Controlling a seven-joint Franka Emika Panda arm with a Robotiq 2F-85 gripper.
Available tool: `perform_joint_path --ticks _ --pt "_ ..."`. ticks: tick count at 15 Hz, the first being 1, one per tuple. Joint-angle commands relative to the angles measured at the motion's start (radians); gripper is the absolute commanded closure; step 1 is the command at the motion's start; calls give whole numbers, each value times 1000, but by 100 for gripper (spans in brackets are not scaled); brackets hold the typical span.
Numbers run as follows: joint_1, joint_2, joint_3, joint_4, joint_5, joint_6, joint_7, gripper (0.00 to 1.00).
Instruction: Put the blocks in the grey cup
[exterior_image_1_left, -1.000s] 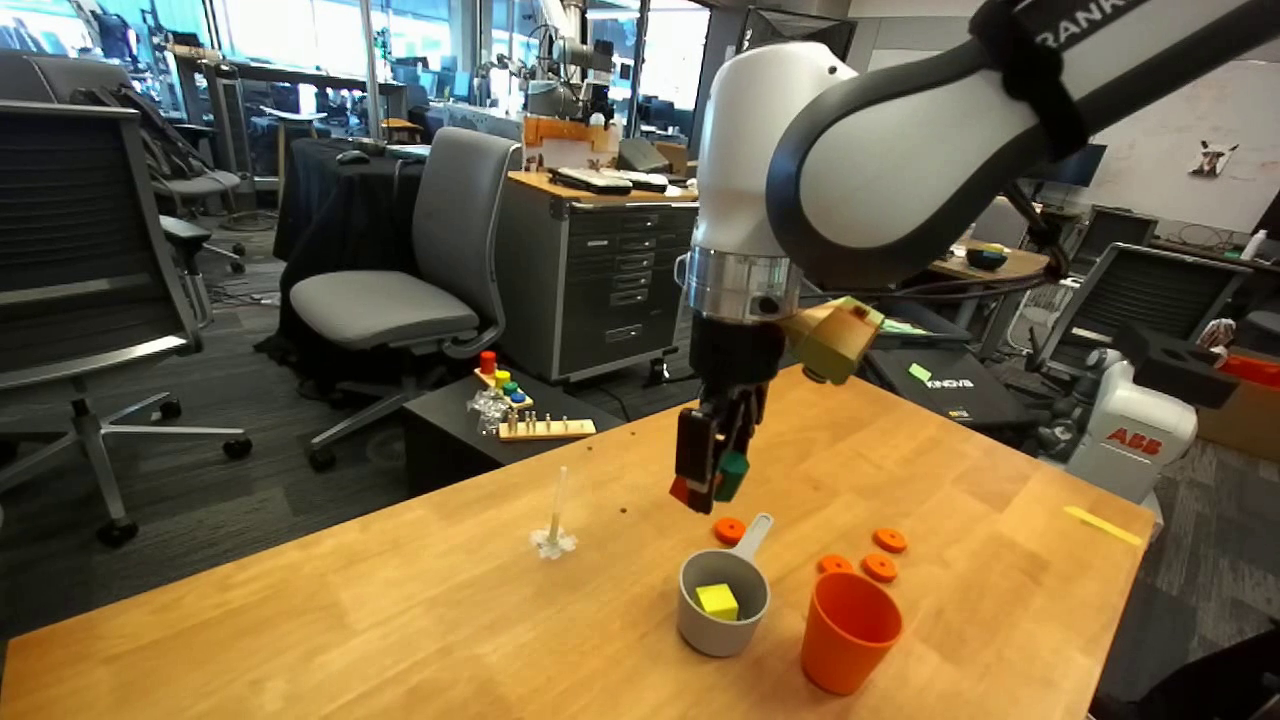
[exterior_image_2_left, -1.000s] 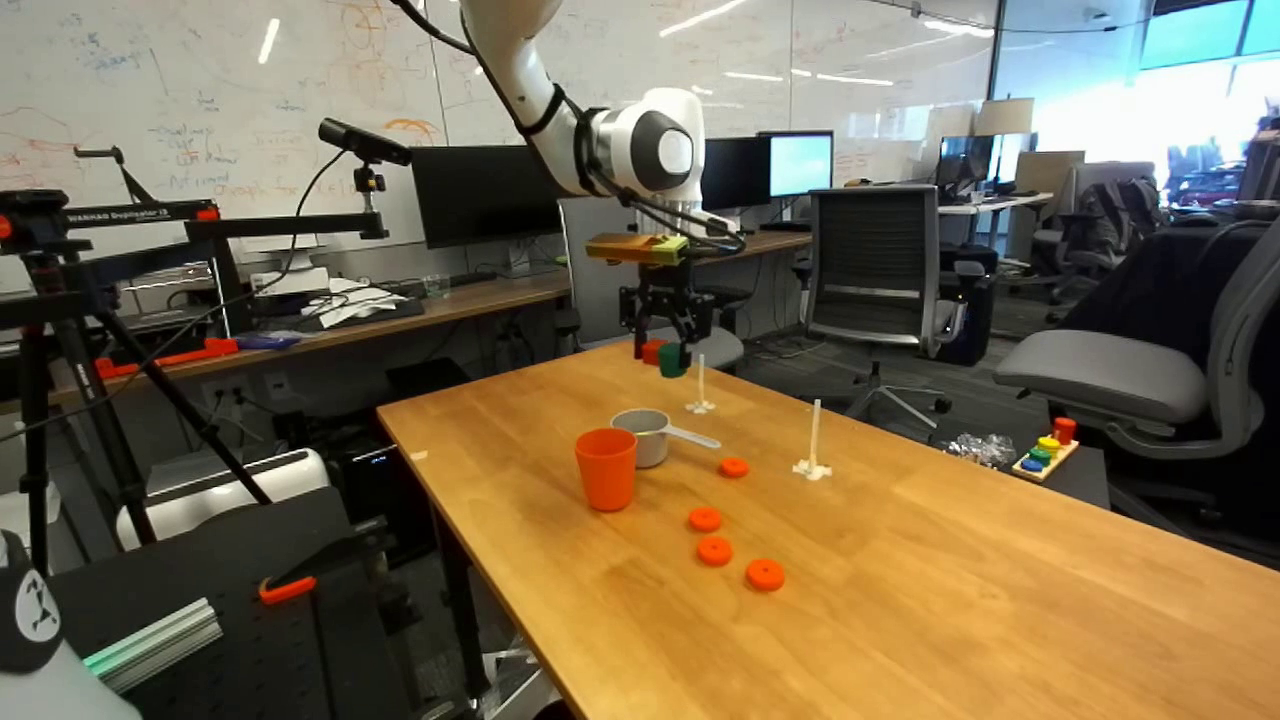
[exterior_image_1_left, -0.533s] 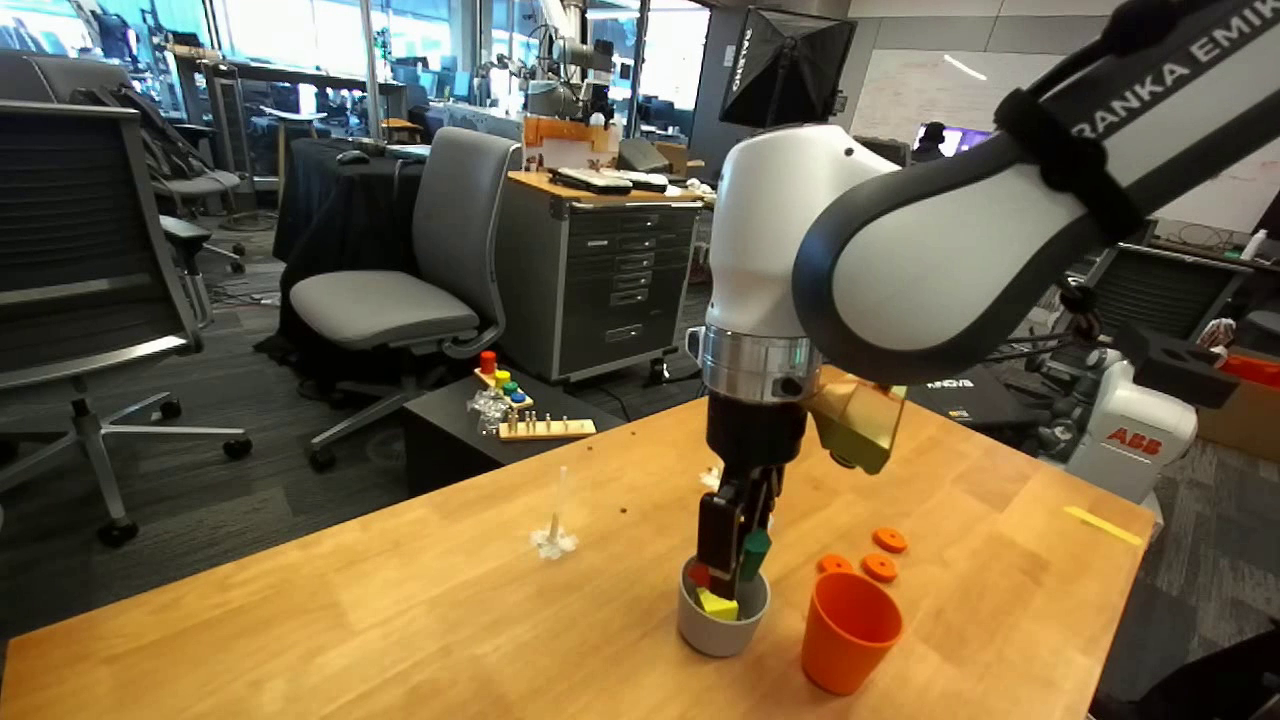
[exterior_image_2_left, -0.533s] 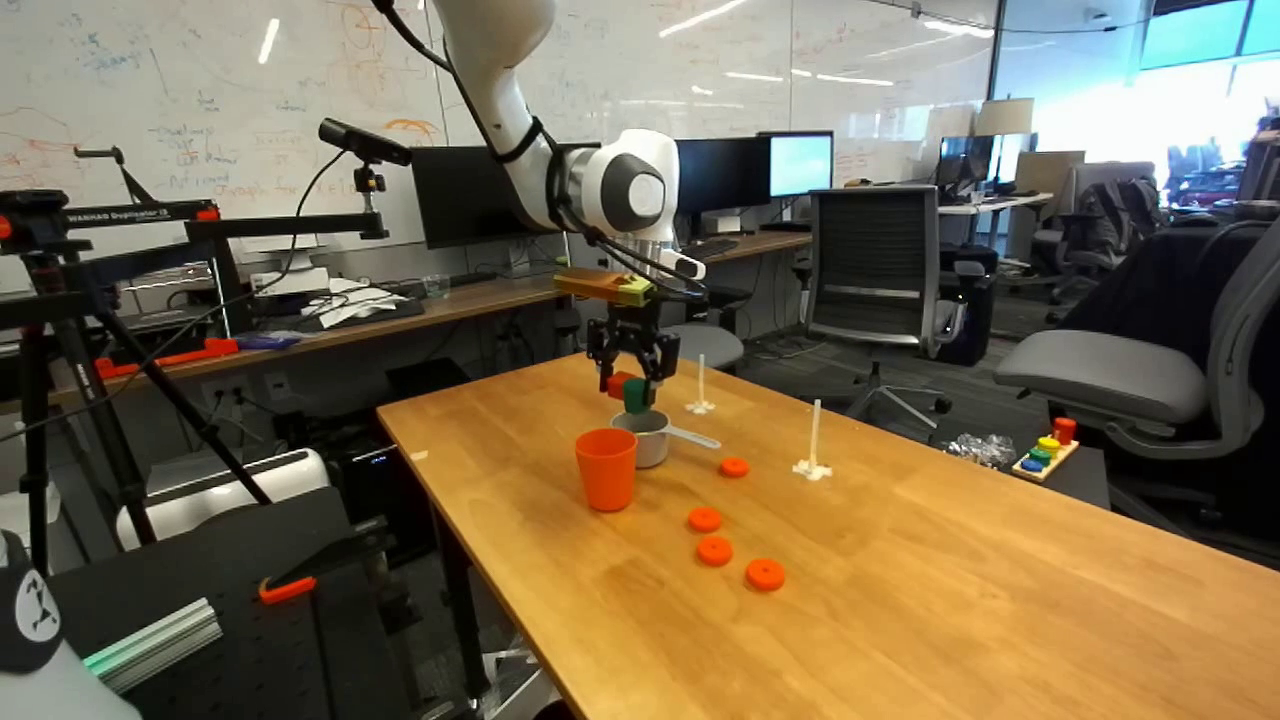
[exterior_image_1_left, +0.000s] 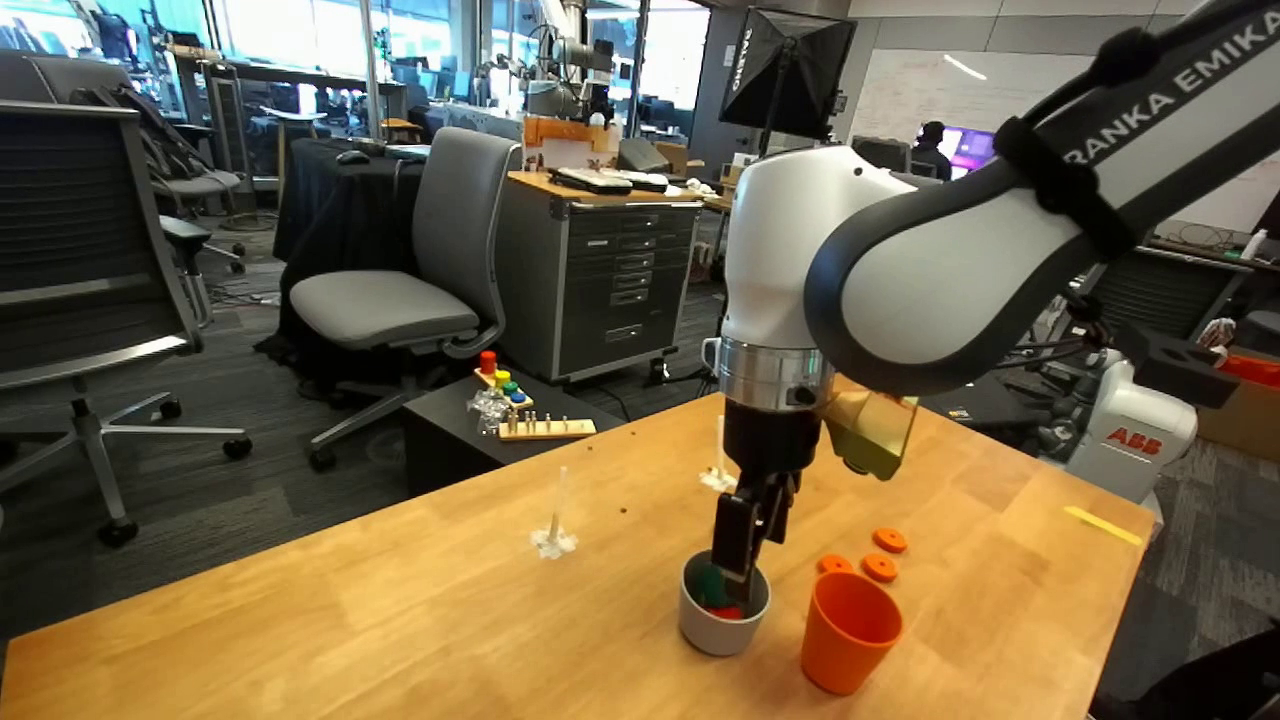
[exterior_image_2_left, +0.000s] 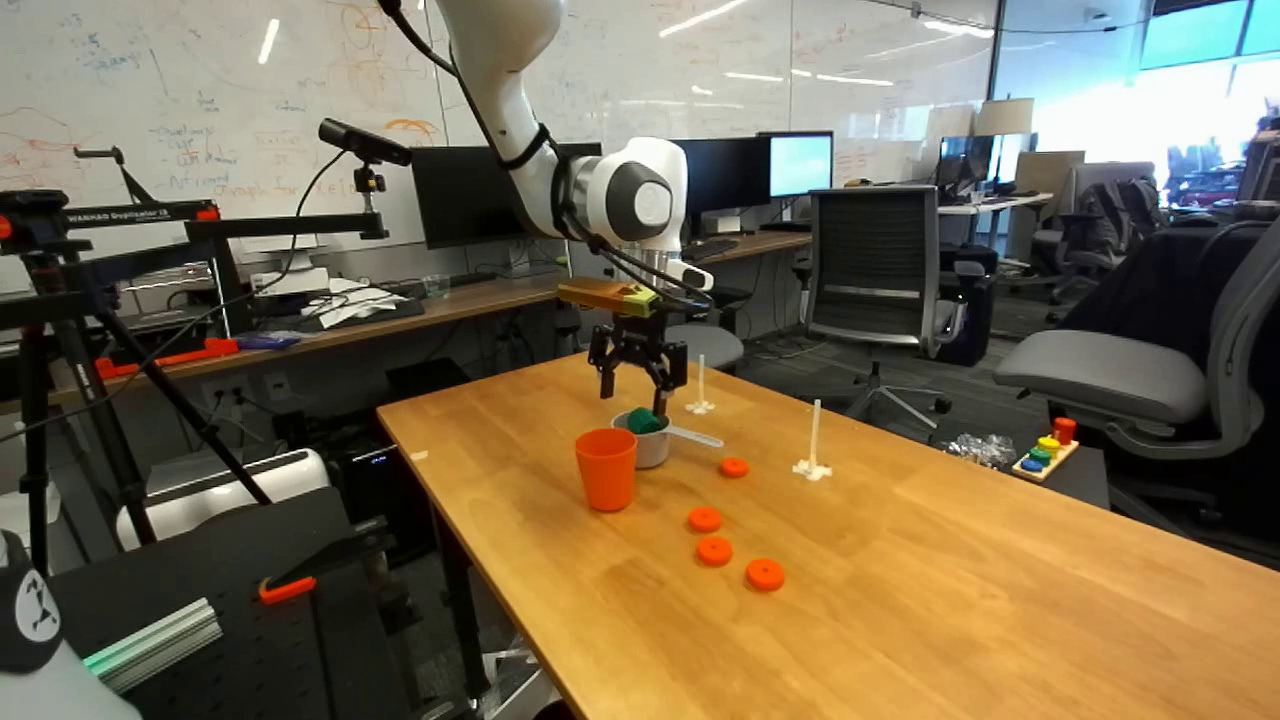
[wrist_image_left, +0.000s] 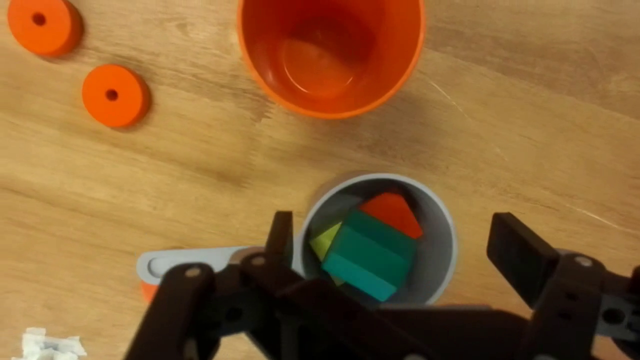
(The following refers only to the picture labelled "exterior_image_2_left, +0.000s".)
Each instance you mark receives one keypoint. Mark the black low side table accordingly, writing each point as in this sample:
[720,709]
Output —
[1066,480]

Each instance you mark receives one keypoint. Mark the red bar tool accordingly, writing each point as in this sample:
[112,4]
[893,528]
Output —
[174,357]

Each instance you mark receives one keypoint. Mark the tan wrist camera box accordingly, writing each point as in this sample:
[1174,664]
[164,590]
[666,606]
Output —
[606,299]

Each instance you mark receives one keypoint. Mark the black mesh office chair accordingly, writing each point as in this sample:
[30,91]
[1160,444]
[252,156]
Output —
[874,266]

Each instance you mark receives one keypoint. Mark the orange disc with hole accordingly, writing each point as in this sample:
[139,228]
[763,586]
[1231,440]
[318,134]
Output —
[706,519]
[732,468]
[712,551]
[766,574]

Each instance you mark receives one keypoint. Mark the long wooden desk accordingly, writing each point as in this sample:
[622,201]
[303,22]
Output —
[440,306]

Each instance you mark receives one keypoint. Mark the dark computer monitor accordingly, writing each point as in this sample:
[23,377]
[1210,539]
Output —
[726,175]

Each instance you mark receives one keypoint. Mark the black camera on boom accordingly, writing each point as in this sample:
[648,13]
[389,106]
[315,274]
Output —
[362,141]

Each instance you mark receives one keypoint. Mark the black equipment stand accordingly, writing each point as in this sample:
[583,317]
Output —
[240,640]

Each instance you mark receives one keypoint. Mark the black cap with logo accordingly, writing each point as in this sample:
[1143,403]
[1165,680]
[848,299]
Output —
[32,627]

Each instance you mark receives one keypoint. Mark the black camera tripod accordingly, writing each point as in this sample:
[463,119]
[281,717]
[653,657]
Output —
[81,334]

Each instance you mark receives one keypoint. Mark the silver cylinder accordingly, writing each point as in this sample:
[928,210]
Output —
[155,640]

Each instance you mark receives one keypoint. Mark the white box device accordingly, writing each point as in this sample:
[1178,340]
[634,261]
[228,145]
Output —
[223,498]

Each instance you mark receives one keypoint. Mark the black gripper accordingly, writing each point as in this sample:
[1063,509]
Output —
[634,334]

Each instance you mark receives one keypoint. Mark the light grey office chair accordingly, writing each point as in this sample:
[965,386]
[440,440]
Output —
[712,345]

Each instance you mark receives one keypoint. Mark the orange plastic cup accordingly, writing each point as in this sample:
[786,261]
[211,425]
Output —
[606,468]

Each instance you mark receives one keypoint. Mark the clear plastic bag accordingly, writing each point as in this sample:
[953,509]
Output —
[980,451]

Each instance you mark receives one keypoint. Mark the colourful stacking toy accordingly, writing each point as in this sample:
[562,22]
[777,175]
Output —
[1045,454]

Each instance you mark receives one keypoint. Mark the grey padded office chair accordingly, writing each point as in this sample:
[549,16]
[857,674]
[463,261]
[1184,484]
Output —
[1106,374]

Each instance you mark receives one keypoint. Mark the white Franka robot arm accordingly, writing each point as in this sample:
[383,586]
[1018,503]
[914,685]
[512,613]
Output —
[625,201]

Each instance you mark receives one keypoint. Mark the lit computer monitor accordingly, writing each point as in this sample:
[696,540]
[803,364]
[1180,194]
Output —
[803,164]

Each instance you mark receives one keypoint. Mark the white papers pile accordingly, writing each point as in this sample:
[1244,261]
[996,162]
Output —
[343,306]

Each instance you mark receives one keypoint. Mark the grey measuring cup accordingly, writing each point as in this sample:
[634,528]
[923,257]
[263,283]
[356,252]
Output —
[653,451]

